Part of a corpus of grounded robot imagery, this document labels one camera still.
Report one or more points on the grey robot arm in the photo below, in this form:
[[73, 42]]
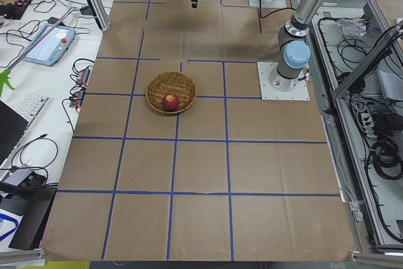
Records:
[[295, 54]]

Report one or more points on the woven wicker basket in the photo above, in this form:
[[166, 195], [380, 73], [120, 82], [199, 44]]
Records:
[[172, 82]]

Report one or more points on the red apple in basket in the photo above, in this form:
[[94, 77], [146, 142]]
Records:
[[170, 102]]

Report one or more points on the blue teach pendant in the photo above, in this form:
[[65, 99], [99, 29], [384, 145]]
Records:
[[52, 47]]

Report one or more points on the white keyboard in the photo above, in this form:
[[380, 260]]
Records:
[[31, 107]]

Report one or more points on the green tipped grabber stick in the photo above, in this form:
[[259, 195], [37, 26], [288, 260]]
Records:
[[5, 74]]

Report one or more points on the black laptop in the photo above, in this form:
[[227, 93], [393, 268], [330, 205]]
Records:
[[13, 127]]

